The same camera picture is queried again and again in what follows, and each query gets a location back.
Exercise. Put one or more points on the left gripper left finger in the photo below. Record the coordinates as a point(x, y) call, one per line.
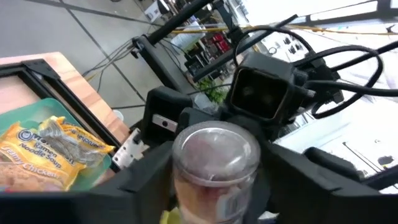
point(143, 193)

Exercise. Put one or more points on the clear glass spice jar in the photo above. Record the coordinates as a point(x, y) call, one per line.
point(214, 161)

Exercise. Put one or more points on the light green plastic tray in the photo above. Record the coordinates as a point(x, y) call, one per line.
point(31, 109)

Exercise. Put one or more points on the black table frame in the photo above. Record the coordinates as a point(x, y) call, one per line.
point(81, 109)

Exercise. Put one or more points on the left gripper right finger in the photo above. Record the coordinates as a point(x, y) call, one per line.
point(304, 199)

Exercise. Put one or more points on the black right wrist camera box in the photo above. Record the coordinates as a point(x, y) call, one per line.
point(261, 93)

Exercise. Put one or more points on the yellow creamy chicken ramen packet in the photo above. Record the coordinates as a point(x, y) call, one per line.
point(34, 155)

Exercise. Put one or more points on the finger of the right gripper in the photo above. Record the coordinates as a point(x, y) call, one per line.
point(332, 163)
point(161, 102)

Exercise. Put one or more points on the green potted plant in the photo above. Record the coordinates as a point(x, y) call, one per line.
point(214, 93)

